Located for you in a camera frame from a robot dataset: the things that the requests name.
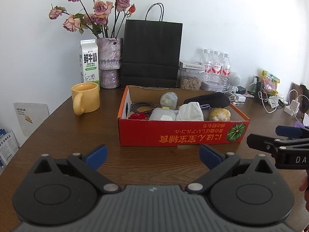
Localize right water bottle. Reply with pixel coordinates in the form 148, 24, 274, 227
221, 53, 232, 91

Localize white earphones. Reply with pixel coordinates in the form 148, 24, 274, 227
226, 92, 244, 106

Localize blue white leaflets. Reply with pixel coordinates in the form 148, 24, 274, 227
0, 130, 19, 169

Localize dried rose bouquet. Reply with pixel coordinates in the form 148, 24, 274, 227
48, 0, 136, 39

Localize white quilted pad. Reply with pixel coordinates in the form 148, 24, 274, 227
176, 102, 204, 122

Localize white robot figurine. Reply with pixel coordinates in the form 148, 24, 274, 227
227, 72, 241, 93

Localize white green milk carton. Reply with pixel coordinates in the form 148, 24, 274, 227
79, 39, 99, 85

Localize purple tissue pack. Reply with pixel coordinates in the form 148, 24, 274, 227
293, 122, 309, 128

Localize yellow snack packet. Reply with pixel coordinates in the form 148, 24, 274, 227
262, 70, 280, 95

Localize red fabric rose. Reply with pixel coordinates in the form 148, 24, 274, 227
128, 112, 149, 120

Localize person right hand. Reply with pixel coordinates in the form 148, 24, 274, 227
299, 175, 309, 212

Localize white charger block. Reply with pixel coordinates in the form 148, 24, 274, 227
235, 94, 246, 103

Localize yellow white plush toy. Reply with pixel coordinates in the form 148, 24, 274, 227
208, 108, 231, 122

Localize black paper bag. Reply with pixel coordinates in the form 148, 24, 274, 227
120, 3, 183, 88

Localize black power adapter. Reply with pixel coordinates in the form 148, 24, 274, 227
237, 86, 246, 94

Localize middle water bottle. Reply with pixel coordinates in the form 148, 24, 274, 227
211, 51, 222, 82

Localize white flat box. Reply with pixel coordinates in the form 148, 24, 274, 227
179, 61, 205, 72

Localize yellow ceramic mug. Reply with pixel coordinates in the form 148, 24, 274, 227
71, 82, 100, 116

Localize water bottle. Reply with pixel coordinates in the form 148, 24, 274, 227
221, 53, 232, 91
211, 51, 222, 82
200, 49, 212, 82

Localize left water bottle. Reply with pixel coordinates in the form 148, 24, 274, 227
200, 49, 212, 82

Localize purple ceramic vase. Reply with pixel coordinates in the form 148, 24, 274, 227
96, 38, 123, 89

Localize white booklet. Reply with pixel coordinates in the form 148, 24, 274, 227
14, 102, 50, 137

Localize braided cable coil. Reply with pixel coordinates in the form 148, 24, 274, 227
130, 101, 157, 114

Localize grey metal tin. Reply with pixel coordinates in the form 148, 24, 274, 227
201, 81, 224, 92

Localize red cardboard box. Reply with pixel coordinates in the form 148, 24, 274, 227
118, 85, 250, 147

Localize navy blue zip case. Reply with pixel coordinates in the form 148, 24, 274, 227
184, 92, 230, 108

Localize clear plastic bag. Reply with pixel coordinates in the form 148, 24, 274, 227
160, 92, 178, 110

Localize clear seed container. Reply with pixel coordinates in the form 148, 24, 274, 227
180, 68, 203, 91

